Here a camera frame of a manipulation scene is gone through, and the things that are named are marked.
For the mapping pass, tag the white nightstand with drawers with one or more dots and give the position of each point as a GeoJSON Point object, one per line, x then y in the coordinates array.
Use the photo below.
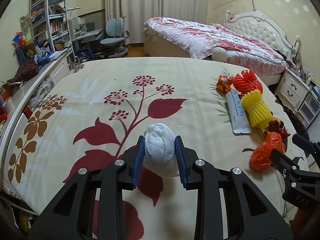
{"type": "Point", "coordinates": [292, 90]}

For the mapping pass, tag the white tissue ball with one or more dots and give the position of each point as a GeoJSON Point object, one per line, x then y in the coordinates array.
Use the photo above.
{"type": "Point", "coordinates": [160, 157]}

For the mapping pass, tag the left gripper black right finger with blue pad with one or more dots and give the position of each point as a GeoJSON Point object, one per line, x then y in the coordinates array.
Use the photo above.
{"type": "Point", "coordinates": [229, 195]}

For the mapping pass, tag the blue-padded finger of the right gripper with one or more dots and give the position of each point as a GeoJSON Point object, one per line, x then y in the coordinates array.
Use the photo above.
{"type": "Point", "coordinates": [309, 147]}

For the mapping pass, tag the study desk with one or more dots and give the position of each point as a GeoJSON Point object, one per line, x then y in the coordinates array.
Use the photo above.
{"type": "Point", "coordinates": [81, 46]}

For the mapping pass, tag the white tufted headboard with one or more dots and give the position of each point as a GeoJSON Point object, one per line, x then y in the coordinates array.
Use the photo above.
{"type": "Point", "coordinates": [256, 24]}

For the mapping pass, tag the white round bedpost knob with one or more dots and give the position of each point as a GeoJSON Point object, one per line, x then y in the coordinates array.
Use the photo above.
{"type": "Point", "coordinates": [219, 54]}

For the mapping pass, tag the grey plastic drawer unit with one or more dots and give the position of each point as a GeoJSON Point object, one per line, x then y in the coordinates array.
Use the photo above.
{"type": "Point", "coordinates": [309, 109]}

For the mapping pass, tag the dark red wrapper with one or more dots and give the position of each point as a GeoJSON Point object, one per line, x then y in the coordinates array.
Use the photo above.
{"type": "Point", "coordinates": [277, 126]}

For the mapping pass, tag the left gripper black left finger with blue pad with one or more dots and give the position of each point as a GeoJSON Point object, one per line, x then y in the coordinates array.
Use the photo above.
{"type": "Point", "coordinates": [69, 215]}

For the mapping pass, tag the blue-grey desk chair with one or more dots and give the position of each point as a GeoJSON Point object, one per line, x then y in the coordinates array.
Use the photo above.
{"type": "Point", "coordinates": [115, 41]}

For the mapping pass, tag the orange foam fruit net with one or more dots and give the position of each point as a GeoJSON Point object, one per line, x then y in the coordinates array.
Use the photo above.
{"type": "Point", "coordinates": [246, 82]}

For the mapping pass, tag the yellow foam fruit net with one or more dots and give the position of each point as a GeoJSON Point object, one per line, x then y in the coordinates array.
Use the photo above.
{"type": "Point", "coordinates": [258, 113]}

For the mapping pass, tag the orange plastic wrapper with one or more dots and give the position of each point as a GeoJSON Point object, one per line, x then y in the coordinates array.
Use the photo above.
{"type": "Point", "coordinates": [260, 159]}

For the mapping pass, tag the colourful pinwheel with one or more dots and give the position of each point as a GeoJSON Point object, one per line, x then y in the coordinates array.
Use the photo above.
{"type": "Point", "coordinates": [20, 40]}

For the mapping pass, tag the grey white sachet packet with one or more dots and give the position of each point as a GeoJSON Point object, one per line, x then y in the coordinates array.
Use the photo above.
{"type": "Point", "coordinates": [238, 117]}

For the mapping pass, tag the orange crumpled snack wrapper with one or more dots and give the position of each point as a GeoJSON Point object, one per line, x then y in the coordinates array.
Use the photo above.
{"type": "Point", "coordinates": [224, 83]}

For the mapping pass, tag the pink floral quilt bed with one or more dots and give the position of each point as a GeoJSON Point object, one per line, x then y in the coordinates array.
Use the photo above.
{"type": "Point", "coordinates": [170, 37]}

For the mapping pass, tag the beige curtain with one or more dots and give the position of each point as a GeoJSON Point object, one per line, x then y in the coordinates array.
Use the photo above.
{"type": "Point", "coordinates": [137, 12]}

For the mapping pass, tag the white bookshelf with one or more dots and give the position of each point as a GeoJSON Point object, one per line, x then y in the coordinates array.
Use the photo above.
{"type": "Point", "coordinates": [49, 27]}

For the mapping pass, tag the black trash bag bin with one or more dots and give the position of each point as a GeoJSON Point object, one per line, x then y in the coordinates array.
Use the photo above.
{"type": "Point", "coordinates": [299, 127]}

